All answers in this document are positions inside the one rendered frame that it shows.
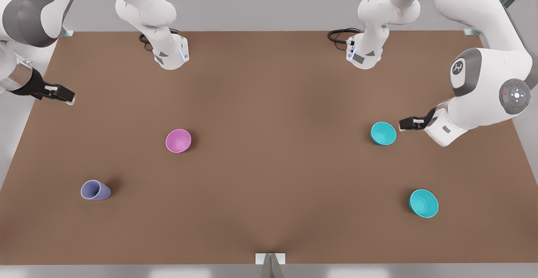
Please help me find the teal blue bowl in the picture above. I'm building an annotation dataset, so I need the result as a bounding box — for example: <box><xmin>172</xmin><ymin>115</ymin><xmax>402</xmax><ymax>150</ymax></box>
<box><xmin>370</xmin><ymin>121</ymin><xmax>397</xmax><ymax>147</ymax></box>
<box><xmin>409</xmin><ymin>189</ymin><xmax>439</xmax><ymax>219</ymax></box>

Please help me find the pink bowl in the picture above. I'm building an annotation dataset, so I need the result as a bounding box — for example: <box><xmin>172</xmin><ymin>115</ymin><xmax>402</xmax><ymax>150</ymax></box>
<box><xmin>165</xmin><ymin>129</ymin><xmax>192</xmax><ymax>154</ymax></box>

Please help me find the lavender blue cup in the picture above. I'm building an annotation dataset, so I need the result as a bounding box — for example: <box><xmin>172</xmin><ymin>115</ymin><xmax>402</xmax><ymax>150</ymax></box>
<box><xmin>80</xmin><ymin>179</ymin><xmax>113</xmax><ymax>201</ymax></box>

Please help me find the black cable loop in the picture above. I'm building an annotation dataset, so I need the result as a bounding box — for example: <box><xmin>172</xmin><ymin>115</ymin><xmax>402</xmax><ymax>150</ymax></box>
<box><xmin>139</xmin><ymin>29</ymin><xmax>180</xmax><ymax>52</ymax></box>
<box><xmin>327</xmin><ymin>28</ymin><xmax>363</xmax><ymax>52</ymax></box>

